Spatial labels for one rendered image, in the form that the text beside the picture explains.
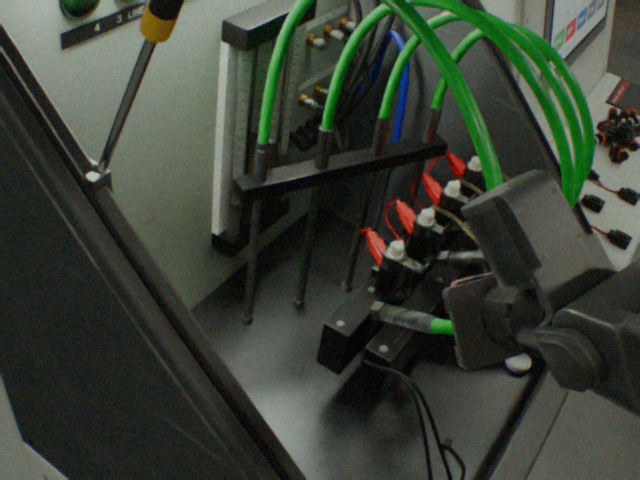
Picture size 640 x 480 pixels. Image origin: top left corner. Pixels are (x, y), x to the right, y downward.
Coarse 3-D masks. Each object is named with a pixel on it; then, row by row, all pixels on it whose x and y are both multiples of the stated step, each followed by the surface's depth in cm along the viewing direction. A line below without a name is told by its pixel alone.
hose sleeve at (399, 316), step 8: (384, 312) 72; (392, 312) 71; (400, 312) 70; (408, 312) 69; (416, 312) 68; (384, 320) 72; (392, 320) 71; (400, 320) 70; (408, 320) 68; (416, 320) 67; (424, 320) 67; (432, 320) 66; (416, 328) 68; (424, 328) 67
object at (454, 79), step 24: (312, 0) 67; (384, 0) 58; (288, 24) 71; (408, 24) 56; (288, 48) 75; (432, 48) 55; (456, 72) 54; (264, 96) 80; (456, 96) 54; (264, 120) 82; (480, 120) 53; (264, 144) 84; (480, 144) 53
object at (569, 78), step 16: (480, 32) 86; (528, 32) 83; (464, 48) 89; (544, 48) 83; (560, 64) 83; (576, 80) 83; (576, 96) 83; (432, 112) 96; (432, 128) 98; (592, 128) 85; (592, 144) 86; (592, 160) 87
